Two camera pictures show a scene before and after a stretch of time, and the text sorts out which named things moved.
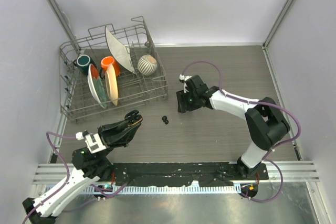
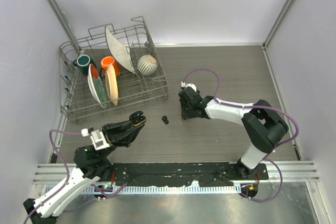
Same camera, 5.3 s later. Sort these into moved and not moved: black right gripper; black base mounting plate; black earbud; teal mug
Moved: black right gripper
Not moved: black base mounting plate; black earbud; teal mug
